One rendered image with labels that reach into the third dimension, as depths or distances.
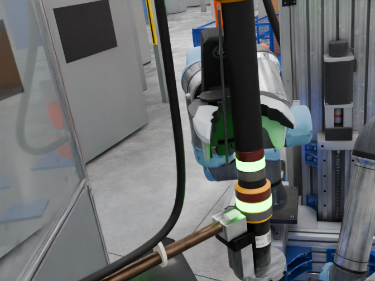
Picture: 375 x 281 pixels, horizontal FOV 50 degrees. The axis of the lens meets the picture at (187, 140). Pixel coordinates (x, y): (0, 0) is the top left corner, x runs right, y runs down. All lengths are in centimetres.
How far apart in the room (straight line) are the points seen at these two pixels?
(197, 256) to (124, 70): 290
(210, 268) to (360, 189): 194
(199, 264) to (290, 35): 161
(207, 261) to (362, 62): 188
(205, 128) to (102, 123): 442
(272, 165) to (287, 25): 108
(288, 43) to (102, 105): 299
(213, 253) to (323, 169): 164
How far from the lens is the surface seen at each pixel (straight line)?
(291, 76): 233
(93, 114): 471
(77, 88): 453
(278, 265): 55
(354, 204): 102
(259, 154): 46
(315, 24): 141
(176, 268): 64
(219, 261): 288
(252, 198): 48
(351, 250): 104
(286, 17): 226
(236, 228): 48
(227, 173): 136
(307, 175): 158
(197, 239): 46
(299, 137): 74
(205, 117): 47
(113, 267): 43
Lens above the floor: 182
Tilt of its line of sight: 22 degrees down
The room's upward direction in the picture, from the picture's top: 8 degrees counter-clockwise
